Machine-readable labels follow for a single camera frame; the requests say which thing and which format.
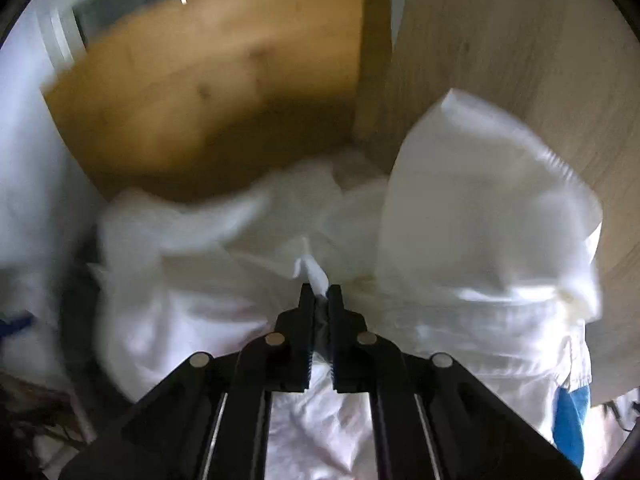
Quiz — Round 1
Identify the white shirt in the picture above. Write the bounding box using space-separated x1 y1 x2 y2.
64 90 602 479

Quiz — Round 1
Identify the blue garment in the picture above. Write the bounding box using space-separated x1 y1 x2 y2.
552 386 590 469

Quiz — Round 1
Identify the wooden cabinet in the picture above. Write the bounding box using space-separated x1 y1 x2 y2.
43 0 392 202

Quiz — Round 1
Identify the white window frame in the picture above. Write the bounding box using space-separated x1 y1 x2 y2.
29 0 166 76

